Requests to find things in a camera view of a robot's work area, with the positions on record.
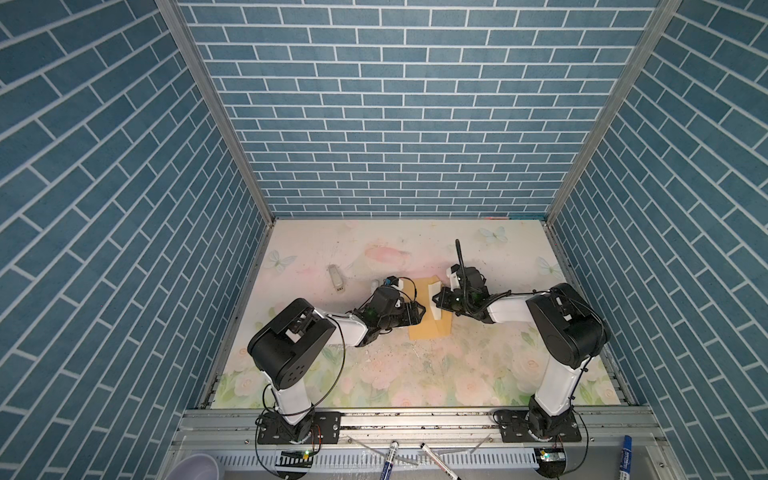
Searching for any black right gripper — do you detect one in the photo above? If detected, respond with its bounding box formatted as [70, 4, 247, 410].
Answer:
[430, 286, 473, 314]

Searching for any brown kraft envelope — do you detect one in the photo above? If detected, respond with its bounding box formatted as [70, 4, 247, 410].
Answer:
[408, 276, 453, 341]

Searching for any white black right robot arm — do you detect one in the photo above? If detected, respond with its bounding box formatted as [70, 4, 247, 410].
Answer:
[430, 263, 611, 441]

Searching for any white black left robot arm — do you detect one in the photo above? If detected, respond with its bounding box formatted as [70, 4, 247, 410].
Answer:
[247, 284, 427, 427]

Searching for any grey stapler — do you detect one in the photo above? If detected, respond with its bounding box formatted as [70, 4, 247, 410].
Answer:
[327, 264, 345, 292]

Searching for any black marker pen middle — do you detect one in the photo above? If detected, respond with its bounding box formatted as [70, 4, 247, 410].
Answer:
[420, 443, 461, 480]

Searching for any blue marker pen left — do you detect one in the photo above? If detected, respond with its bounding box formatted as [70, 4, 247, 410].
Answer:
[380, 440, 399, 480]

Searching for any blue marker pen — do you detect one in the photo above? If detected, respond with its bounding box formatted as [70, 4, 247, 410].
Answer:
[618, 435, 633, 480]
[380, 440, 399, 480]

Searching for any right circuit board green led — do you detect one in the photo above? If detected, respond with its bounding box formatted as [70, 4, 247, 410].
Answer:
[534, 448, 567, 479]

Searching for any circuit board green led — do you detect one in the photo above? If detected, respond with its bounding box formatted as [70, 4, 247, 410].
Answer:
[274, 451, 315, 480]
[534, 448, 567, 479]

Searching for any left circuit board green led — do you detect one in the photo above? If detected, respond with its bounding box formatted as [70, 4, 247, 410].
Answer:
[274, 451, 315, 480]

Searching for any blue marker pen right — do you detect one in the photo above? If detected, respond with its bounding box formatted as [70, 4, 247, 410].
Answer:
[618, 435, 633, 480]

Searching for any white cup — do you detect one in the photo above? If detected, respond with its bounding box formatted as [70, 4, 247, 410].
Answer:
[165, 453, 224, 480]

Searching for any black corrugated cable hose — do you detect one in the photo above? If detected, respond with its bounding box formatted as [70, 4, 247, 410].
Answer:
[454, 238, 470, 289]

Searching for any metal corner post right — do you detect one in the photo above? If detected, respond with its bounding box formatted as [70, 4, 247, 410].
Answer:
[544, 0, 685, 224]

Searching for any metal corner post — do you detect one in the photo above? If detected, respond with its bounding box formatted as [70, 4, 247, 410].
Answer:
[156, 0, 275, 227]
[544, 0, 685, 224]

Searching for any metal corner post left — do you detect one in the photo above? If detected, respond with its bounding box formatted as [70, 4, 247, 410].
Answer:
[156, 0, 275, 227]

